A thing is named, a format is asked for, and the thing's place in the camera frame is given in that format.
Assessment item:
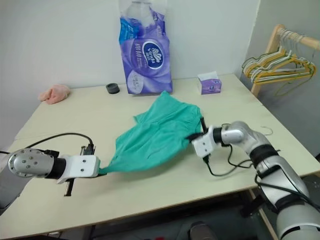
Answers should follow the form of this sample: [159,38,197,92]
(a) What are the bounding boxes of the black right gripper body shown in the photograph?
[190,116,209,140]

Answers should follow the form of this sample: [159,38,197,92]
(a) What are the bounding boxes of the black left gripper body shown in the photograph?
[63,174,101,197]

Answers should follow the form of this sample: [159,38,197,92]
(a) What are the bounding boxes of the green shorts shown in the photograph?
[99,90,205,176]

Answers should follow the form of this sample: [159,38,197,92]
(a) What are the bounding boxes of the small purple tissue pack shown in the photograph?
[196,71,222,96]

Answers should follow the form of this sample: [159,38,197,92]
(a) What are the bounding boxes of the purple toilet paper pack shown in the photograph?
[117,0,174,95]

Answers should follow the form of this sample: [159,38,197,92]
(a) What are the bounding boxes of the black round cap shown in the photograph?
[105,82,121,95]

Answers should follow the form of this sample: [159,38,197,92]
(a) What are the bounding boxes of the pink cloth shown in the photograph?
[37,84,72,105]

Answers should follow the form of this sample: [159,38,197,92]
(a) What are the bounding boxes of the dark rounded shape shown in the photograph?
[189,221,219,240]

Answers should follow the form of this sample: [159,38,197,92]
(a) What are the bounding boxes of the wooden clothes rack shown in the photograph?
[250,24,320,97]

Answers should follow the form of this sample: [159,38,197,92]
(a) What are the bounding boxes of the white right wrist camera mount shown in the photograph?
[190,125,216,159]

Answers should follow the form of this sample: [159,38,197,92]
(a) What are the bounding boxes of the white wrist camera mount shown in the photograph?
[56,154,101,185]
[190,125,216,159]

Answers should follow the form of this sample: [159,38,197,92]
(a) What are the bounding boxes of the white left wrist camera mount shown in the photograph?
[56,154,101,185]

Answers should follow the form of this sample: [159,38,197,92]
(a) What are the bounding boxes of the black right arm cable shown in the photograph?
[202,143,320,203]

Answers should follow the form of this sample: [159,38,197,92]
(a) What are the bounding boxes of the white wire hanger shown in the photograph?
[241,47,313,80]
[242,51,312,77]

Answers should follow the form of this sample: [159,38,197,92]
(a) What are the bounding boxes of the bunch of wire hangers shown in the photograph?
[243,48,316,85]

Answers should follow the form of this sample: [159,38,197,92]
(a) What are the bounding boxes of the green wire hanger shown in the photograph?
[274,59,317,97]

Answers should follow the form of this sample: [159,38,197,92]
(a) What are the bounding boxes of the yellow wire hanger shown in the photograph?
[246,49,315,81]

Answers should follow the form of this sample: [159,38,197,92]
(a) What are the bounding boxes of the light wooden floor frame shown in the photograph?
[248,188,278,227]

